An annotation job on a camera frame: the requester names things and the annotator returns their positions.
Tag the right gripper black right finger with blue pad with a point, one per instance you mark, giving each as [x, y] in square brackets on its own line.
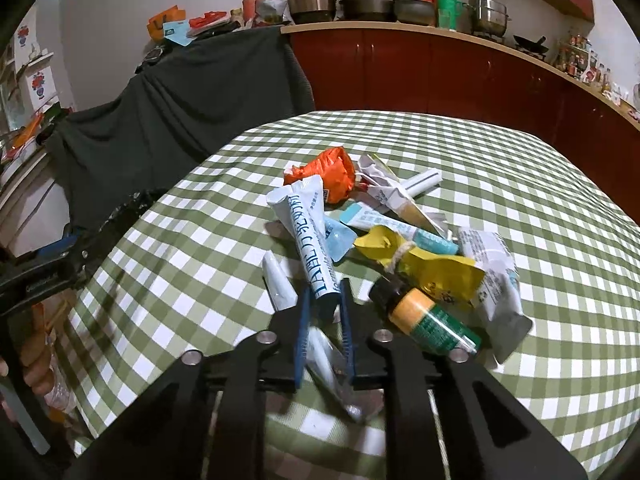
[366, 365]

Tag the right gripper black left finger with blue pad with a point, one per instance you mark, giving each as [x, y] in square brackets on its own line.
[282, 368]

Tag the small white tube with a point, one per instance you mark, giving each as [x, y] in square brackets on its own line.
[325, 362]

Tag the green orange spray bottle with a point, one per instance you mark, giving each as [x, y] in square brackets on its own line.
[426, 323]

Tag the light blue sachet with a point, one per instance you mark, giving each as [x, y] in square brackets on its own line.
[339, 239]

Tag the yellow wrapper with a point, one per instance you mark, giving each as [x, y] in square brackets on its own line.
[449, 280]

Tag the teal white tube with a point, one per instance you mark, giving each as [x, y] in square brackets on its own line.
[364, 218]

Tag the white grey pouch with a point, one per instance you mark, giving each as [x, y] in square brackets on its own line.
[497, 302]

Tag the white tube blue lettering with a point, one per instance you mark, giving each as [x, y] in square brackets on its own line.
[300, 208]

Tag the white paper wrapper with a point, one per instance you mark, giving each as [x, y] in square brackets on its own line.
[384, 186]

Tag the white paper tube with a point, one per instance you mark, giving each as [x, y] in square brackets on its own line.
[421, 183]

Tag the orange wrapper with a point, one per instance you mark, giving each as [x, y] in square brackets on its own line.
[336, 169]

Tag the red kitchen cabinets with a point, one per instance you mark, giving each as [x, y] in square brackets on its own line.
[448, 75]

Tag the person's left hand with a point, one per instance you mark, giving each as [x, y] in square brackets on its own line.
[36, 362]

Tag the green white checkered tablecloth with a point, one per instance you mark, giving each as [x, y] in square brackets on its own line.
[188, 275]

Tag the white box red print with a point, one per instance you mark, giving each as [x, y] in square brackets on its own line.
[40, 85]

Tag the dark green draped cloth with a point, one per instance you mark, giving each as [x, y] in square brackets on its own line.
[172, 116]

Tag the orange bag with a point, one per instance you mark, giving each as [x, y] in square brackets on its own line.
[155, 24]

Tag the light blue box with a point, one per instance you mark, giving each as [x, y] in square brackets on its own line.
[177, 32]

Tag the red plastic item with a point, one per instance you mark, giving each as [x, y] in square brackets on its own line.
[208, 18]

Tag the grey metal bowl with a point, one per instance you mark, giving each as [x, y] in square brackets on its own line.
[416, 12]

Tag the black pot with lid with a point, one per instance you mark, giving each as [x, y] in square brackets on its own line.
[369, 10]

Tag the black wok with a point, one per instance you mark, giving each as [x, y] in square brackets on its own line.
[535, 47]

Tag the green thermos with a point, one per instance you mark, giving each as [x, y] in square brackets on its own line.
[447, 14]

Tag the snack bag on counter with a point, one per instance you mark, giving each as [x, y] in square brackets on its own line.
[272, 12]

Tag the steel steamer pot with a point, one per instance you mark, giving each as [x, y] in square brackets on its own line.
[489, 17]

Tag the condiment jars rack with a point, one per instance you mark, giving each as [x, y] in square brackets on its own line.
[577, 59]

